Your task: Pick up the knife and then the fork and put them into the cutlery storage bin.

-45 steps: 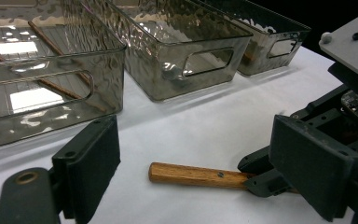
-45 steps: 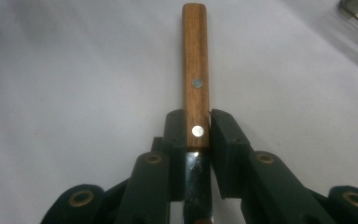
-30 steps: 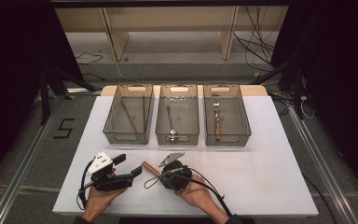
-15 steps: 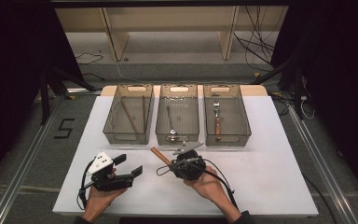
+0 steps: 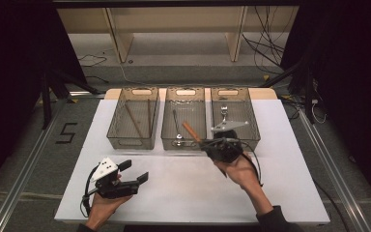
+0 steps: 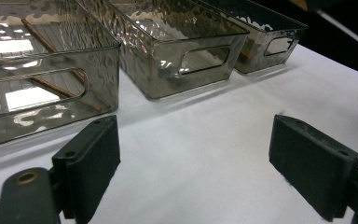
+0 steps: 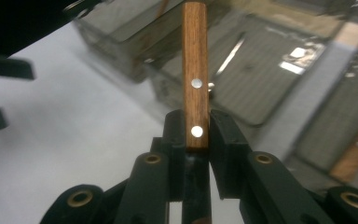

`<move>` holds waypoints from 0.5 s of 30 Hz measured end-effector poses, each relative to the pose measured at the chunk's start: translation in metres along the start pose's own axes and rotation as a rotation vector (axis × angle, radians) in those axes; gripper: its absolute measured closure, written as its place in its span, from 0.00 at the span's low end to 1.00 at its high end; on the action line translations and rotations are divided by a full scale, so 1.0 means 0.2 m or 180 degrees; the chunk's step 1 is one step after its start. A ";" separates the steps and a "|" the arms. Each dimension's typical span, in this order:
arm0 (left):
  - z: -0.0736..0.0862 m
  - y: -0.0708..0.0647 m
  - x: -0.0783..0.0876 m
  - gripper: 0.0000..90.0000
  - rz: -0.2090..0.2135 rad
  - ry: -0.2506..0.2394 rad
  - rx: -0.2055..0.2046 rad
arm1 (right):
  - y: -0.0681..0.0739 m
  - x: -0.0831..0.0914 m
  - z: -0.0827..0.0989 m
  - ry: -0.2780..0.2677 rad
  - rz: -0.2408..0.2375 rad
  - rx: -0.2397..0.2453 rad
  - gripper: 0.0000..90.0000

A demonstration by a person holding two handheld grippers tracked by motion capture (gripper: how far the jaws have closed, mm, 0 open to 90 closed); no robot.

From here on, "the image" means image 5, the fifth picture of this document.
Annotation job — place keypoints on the person's right hand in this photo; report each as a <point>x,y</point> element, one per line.
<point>241,174</point>

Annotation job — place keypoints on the light wooden desk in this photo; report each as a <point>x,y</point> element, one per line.
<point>174,19</point>

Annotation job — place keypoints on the black metal stand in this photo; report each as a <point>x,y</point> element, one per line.
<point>308,96</point>
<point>46,103</point>

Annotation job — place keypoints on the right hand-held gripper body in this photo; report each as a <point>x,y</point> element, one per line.
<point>225,148</point>

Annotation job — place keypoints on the long aluminium rail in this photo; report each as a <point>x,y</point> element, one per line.
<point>22,180</point>
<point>331,170</point>

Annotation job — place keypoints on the clear grey plastic bin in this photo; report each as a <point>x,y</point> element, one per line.
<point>140,112</point>
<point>186,109</point>
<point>241,109</point>

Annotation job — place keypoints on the metal spoon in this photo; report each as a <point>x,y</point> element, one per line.
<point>176,122</point>

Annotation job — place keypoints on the dark curtain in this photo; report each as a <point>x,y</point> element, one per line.
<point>6,80</point>
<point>360,80</point>

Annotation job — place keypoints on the person's left hand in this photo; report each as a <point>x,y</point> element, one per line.
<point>101,209</point>

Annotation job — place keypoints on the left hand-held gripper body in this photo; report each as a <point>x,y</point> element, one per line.
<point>116,188</point>

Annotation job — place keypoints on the short aluminium rail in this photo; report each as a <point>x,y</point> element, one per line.
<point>87,95</point>

